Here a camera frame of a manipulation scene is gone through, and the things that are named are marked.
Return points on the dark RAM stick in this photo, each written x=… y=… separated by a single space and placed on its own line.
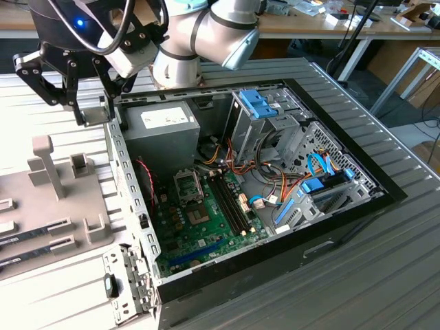
x=24 y=236
x=25 y=256

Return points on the grey metal optical drive cage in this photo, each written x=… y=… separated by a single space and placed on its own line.
x=245 y=134

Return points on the green motherboard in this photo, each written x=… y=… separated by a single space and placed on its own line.
x=206 y=237

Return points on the grey parts rack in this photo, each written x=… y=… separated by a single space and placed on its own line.
x=41 y=206

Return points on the small white box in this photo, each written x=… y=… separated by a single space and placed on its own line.
x=331 y=20
x=364 y=23

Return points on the grey metal disk bay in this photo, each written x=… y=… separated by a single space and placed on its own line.
x=302 y=214

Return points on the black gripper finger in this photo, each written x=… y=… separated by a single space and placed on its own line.
x=31 y=74
x=104 y=80

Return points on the open brown cardboard box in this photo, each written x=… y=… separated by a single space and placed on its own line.
x=409 y=12

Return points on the black RAM slot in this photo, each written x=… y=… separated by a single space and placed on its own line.
x=234 y=206
x=229 y=206
x=225 y=206
x=239 y=206

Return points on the blue expansion slot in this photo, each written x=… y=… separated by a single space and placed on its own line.
x=199 y=252

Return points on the black teal bracket latch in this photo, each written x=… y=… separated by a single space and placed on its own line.
x=110 y=285

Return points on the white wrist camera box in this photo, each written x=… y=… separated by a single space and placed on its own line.
x=127 y=58

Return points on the small square CPU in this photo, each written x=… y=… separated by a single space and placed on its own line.
x=96 y=117

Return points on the hard disk in blue carrier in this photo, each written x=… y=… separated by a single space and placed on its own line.
x=313 y=187

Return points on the blue plastic drive latch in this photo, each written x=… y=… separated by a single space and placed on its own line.
x=256 y=103

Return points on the long wooden desk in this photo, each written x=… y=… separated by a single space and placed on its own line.
x=388 y=29

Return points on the aluminium profile frame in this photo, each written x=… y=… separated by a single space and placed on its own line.
x=395 y=80

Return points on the grey power supply unit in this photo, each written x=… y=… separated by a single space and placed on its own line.
x=161 y=144

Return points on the black slanted pole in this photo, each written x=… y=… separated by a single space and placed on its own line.
x=358 y=33

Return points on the black open PC case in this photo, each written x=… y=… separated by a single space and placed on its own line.
x=240 y=285

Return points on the brown cardboard sheet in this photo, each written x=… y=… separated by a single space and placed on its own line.
x=388 y=58

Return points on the blue plastic rail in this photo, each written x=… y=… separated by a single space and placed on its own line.
x=285 y=210

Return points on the perforated metal drive cage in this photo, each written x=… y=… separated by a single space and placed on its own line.
x=319 y=135

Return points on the metal expansion card bracket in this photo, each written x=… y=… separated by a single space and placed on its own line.
x=118 y=256

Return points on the CPU socket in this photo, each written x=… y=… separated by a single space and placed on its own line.
x=188 y=188

